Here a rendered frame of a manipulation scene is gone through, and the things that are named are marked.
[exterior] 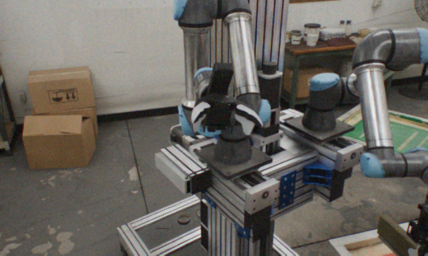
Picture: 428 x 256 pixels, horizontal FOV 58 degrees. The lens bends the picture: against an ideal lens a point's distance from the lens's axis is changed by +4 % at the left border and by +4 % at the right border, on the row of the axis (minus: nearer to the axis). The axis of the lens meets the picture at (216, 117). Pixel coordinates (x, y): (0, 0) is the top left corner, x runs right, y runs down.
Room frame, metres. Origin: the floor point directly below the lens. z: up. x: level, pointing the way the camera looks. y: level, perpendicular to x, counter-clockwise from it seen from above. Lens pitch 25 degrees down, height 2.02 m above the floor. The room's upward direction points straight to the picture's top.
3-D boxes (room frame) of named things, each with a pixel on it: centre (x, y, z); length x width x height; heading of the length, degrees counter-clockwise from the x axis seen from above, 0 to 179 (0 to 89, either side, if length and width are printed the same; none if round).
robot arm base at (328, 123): (1.57, -0.47, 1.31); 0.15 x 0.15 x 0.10
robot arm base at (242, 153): (1.29, -0.07, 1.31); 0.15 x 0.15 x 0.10
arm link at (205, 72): (1.01, 0.02, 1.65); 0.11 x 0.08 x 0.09; 9
